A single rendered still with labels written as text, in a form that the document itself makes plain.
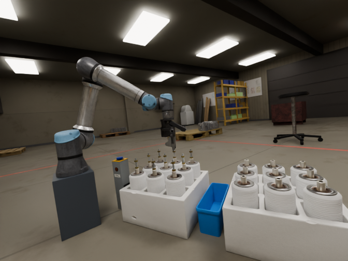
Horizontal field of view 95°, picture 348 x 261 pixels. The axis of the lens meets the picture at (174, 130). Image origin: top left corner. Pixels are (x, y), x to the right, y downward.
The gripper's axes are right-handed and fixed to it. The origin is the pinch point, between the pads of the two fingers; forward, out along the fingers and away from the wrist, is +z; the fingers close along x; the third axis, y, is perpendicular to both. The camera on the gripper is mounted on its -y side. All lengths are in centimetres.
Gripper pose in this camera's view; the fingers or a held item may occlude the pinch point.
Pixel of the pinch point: (174, 148)
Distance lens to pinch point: 104.8
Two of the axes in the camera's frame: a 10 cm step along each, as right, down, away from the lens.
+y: -9.8, 0.9, 1.7
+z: 1.0, 9.9, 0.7
